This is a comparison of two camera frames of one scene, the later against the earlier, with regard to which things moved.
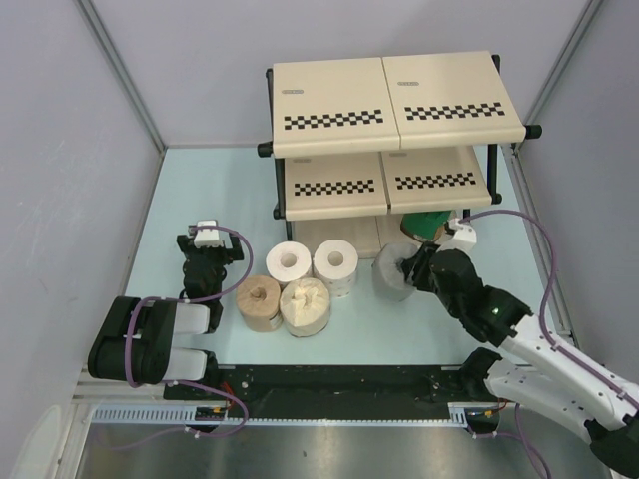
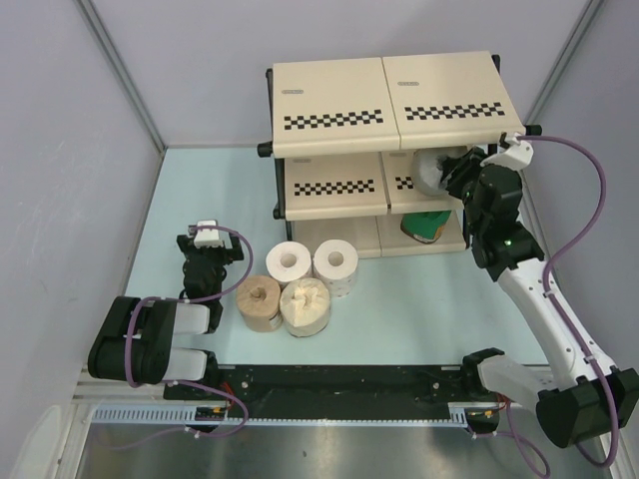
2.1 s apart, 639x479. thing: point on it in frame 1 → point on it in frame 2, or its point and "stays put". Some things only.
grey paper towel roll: (389, 282) → (426, 174)
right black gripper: (416, 266) → (452, 168)
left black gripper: (186, 245) stays put
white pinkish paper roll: (289, 260) stays put
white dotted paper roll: (335, 261) stays put
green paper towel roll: (425, 227) stays put
